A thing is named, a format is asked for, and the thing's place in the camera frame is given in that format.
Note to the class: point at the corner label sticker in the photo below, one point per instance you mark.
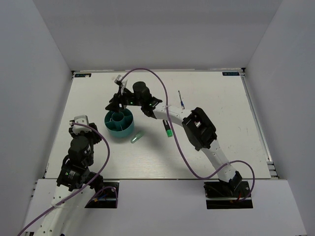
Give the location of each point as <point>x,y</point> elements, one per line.
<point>229,73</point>
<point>82,75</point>

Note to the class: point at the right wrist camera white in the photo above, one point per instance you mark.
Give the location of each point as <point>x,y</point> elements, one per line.
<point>121,82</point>

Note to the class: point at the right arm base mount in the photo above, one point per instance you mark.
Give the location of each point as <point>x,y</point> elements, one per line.
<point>220,197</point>

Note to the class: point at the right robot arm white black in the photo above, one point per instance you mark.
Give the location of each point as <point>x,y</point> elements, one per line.
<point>199,130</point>

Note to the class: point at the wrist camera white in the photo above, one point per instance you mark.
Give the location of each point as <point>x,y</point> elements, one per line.
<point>121,82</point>
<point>82,119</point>

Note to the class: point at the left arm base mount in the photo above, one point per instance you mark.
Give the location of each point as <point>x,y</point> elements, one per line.
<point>107,198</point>

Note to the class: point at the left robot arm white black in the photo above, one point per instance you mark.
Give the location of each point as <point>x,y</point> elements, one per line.
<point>73,176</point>

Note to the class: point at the clear green pen cap tube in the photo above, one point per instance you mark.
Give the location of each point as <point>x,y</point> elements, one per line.
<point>136,137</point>

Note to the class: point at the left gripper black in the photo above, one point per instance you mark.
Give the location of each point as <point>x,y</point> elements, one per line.
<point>96,138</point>

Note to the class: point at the green cap black highlighter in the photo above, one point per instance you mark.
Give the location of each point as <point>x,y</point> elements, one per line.
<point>167,128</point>

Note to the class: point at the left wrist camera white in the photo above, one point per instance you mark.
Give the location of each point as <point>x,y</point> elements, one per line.
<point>82,119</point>

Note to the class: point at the teal round divided organizer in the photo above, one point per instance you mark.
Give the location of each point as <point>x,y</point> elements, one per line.
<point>121,124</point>

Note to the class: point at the left corner label sticker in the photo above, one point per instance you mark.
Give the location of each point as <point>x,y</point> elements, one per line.
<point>82,75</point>

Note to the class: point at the blue pen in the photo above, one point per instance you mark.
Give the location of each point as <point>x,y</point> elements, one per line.
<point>181,101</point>

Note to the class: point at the right corner label sticker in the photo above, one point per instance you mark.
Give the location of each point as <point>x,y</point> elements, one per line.
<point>229,73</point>

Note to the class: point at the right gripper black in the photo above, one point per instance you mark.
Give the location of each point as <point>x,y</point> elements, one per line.
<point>118,98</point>

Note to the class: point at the green gel pen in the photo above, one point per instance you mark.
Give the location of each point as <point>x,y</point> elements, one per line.
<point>122,108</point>

